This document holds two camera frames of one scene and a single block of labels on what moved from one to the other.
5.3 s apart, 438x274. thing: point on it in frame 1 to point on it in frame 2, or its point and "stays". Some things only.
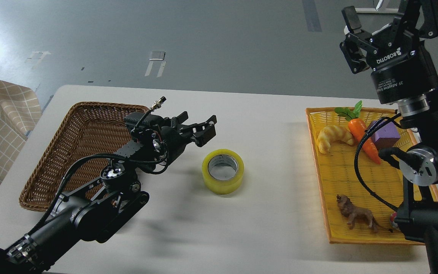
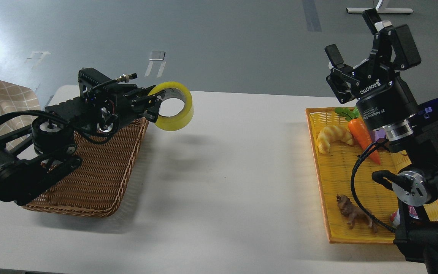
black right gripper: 402,68 to 382,99
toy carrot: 358,127 stays
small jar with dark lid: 392,215 stays
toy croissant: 330,133 stays
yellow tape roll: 222,171 to 175,90
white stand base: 376,10 stays
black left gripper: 200,133 to 131,103
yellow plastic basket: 352,215 stays
